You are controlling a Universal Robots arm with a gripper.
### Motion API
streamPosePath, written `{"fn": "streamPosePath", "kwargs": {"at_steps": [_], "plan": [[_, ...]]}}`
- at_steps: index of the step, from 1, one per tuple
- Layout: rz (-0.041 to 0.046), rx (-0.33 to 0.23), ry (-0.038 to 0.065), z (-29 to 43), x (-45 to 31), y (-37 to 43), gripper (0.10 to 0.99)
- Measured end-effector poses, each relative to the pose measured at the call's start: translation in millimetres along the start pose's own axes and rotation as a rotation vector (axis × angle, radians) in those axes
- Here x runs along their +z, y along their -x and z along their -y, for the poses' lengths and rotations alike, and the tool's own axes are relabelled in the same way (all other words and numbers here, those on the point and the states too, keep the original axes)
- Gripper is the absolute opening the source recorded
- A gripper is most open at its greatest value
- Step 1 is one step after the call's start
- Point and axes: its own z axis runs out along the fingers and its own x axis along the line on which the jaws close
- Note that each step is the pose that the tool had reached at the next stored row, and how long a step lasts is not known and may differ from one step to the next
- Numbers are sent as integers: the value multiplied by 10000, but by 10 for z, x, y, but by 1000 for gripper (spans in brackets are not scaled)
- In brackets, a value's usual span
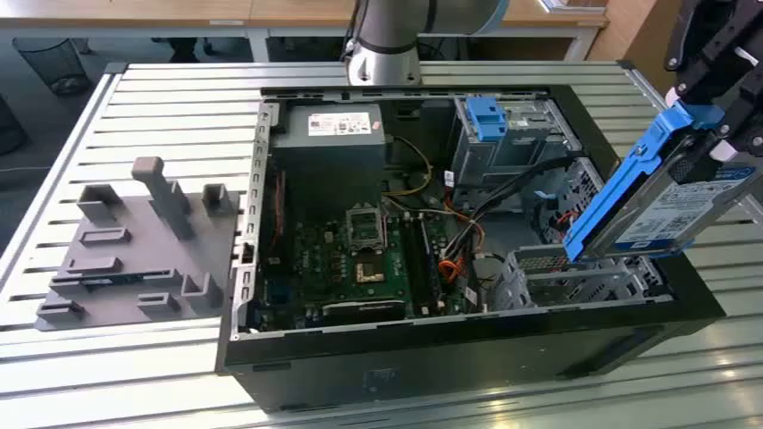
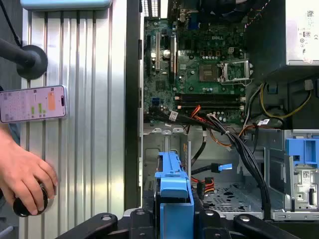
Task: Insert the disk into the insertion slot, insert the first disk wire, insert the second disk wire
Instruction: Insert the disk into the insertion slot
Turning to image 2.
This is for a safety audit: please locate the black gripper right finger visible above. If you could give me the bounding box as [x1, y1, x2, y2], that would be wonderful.
[198, 209, 304, 239]

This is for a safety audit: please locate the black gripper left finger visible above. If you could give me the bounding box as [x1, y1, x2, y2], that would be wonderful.
[56, 208, 157, 239]

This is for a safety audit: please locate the hard disk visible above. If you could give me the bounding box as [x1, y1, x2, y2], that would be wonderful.
[285, 137, 319, 213]
[154, 151, 195, 239]

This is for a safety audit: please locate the round black tool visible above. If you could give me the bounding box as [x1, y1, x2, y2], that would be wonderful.
[12, 183, 49, 218]

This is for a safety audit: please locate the metal disk bay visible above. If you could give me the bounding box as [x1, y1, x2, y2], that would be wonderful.
[143, 127, 191, 200]

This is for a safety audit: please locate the black RAM slot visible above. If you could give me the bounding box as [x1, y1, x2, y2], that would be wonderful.
[174, 101, 246, 106]
[174, 97, 246, 102]
[174, 93, 246, 99]
[174, 105, 246, 110]

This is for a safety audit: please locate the short black expansion slot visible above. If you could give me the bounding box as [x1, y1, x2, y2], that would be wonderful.
[146, 34, 152, 77]

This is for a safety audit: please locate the white expansion slot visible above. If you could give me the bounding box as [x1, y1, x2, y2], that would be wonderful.
[155, 31, 161, 71]

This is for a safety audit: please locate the person's hand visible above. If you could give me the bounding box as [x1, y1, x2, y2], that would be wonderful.
[0, 129, 59, 216]

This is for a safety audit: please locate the open black PC case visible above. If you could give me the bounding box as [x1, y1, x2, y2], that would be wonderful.
[124, 0, 319, 222]

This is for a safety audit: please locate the smartphone with lit screen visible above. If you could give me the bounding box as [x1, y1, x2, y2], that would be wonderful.
[0, 85, 68, 124]

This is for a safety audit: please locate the metal locking lever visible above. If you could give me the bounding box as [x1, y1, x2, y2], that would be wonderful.
[220, 78, 254, 86]

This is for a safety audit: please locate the CPU socket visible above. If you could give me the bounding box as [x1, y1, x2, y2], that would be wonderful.
[198, 64, 220, 83]

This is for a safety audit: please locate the metal socket cover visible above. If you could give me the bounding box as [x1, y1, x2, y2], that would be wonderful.
[220, 59, 252, 84]

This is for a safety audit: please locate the black stand with round foot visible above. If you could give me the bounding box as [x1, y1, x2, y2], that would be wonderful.
[0, 37, 49, 80]

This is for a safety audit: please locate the green motherboard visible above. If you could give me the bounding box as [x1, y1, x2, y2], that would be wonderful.
[143, 18, 253, 125]

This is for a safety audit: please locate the silver power supply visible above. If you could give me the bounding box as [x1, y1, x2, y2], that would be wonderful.
[285, 0, 319, 66]

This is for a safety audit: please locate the red yellow orange power wire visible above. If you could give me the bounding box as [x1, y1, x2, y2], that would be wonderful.
[191, 176, 215, 200]

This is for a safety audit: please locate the black wire with blue tab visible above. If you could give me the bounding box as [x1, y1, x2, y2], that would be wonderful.
[191, 162, 234, 175]

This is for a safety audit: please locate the black cable bundle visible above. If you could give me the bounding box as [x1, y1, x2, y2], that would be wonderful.
[144, 111, 272, 220]

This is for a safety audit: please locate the orange wire with white plug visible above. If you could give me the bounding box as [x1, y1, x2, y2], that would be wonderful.
[208, 128, 233, 151]

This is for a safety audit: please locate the black flat wire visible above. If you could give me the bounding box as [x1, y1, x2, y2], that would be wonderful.
[191, 129, 208, 171]

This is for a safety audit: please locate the thin black cable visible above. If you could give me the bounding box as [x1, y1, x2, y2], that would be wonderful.
[0, 0, 23, 48]

